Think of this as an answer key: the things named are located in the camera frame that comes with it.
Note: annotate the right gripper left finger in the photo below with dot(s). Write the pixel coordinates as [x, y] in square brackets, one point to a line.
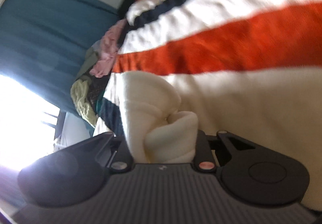
[76, 173]

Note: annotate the black fuzzy garment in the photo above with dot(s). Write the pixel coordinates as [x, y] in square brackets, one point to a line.
[123, 8]

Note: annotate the pink garment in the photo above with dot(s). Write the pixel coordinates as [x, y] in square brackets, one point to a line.
[108, 50]

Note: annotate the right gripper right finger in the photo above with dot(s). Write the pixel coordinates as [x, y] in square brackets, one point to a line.
[250, 172]

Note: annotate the light green knit garment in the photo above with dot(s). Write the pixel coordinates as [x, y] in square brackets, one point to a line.
[78, 92]

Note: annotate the striped bed blanket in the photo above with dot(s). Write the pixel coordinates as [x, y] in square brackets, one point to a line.
[251, 67]

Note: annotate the dark green garment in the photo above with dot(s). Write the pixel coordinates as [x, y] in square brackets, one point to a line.
[99, 104]

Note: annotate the white zip-up garment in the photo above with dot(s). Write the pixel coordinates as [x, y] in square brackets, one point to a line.
[155, 130]

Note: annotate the teal right curtain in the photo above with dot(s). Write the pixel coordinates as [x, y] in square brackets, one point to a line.
[44, 43]

